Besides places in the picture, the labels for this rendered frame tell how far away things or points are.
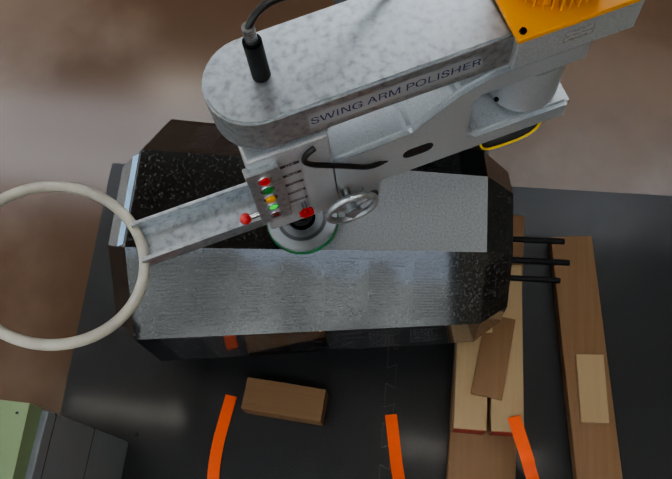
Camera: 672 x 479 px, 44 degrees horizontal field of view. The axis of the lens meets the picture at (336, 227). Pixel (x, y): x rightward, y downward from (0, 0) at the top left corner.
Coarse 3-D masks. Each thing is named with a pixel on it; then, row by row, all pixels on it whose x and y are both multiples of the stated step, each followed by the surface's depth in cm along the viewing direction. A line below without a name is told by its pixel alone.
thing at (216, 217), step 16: (224, 192) 230; (240, 192) 232; (352, 192) 232; (176, 208) 229; (192, 208) 231; (208, 208) 233; (224, 208) 233; (240, 208) 232; (256, 208) 232; (144, 224) 229; (160, 224) 232; (176, 224) 232; (192, 224) 231; (208, 224) 231; (224, 224) 231; (240, 224) 226; (256, 224) 228; (160, 240) 230; (176, 240) 230; (192, 240) 225; (208, 240) 226; (160, 256) 225; (176, 256) 228
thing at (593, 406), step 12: (576, 360) 308; (588, 360) 308; (600, 360) 307; (588, 372) 306; (600, 372) 306; (588, 384) 304; (600, 384) 304; (588, 396) 303; (600, 396) 303; (588, 408) 301; (600, 408) 301; (588, 420) 300; (600, 420) 300
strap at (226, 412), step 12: (228, 396) 320; (228, 408) 318; (228, 420) 316; (396, 420) 312; (516, 420) 290; (216, 432) 315; (396, 432) 311; (516, 432) 288; (216, 444) 313; (396, 444) 309; (516, 444) 287; (528, 444) 287; (216, 456) 312; (396, 456) 308; (528, 456) 286; (216, 468) 310; (396, 468) 306; (528, 468) 288
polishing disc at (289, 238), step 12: (324, 216) 251; (336, 216) 250; (276, 228) 250; (288, 228) 250; (312, 228) 249; (324, 228) 249; (276, 240) 249; (288, 240) 249; (300, 240) 248; (312, 240) 248; (324, 240) 248
